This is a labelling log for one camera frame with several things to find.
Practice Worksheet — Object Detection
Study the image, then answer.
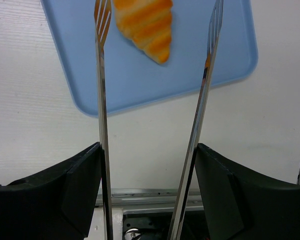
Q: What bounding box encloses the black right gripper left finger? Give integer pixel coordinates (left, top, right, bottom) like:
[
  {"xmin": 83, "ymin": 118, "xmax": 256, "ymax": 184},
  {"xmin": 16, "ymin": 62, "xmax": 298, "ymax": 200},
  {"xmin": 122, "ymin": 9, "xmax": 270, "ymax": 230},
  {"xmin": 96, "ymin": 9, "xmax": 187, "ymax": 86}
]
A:
[{"xmin": 0, "ymin": 142, "xmax": 102, "ymax": 240}]

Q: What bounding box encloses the light blue tray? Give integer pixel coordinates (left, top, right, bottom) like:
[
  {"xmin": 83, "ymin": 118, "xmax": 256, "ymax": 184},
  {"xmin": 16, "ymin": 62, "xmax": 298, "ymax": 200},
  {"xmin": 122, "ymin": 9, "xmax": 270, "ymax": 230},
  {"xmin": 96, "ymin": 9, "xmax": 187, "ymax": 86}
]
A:
[{"xmin": 41, "ymin": 0, "xmax": 258, "ymax": 116}]

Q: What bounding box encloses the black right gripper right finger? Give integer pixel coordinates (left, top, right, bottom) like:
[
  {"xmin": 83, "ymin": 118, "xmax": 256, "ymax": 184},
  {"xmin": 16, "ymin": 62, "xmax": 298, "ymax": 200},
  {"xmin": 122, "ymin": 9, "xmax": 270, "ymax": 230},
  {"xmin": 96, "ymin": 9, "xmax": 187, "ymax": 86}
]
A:
[{"xmin": 195, "ymin": 143, "xmax": 300, "ymax": 240}]

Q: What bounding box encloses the orange croissant bread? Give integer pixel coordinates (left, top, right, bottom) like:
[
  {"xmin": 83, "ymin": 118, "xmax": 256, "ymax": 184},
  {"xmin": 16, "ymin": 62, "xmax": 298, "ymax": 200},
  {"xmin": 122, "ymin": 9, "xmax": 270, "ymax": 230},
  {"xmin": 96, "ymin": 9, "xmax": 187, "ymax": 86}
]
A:
[{"xmin": 113, "ymin": 0, "xmax": 173, "ymax": 65}]

